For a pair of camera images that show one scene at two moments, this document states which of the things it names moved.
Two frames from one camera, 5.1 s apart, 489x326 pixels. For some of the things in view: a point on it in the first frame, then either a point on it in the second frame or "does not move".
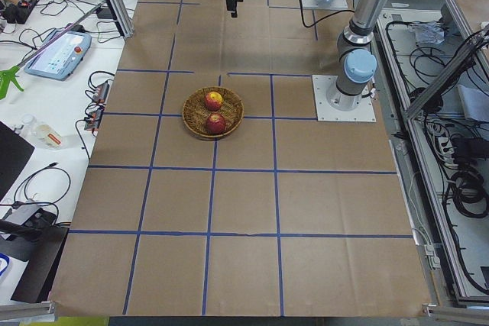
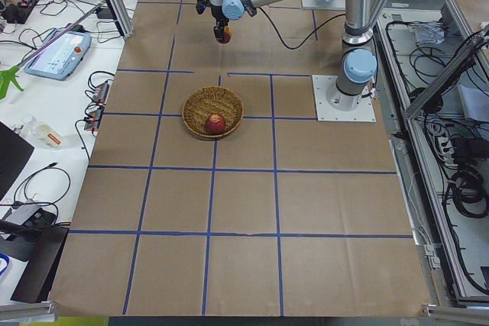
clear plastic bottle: (43, 133) does not move
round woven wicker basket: (195, 113) does not move
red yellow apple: (213, 101) -> (228, 35)
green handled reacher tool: (10, 74) does not move
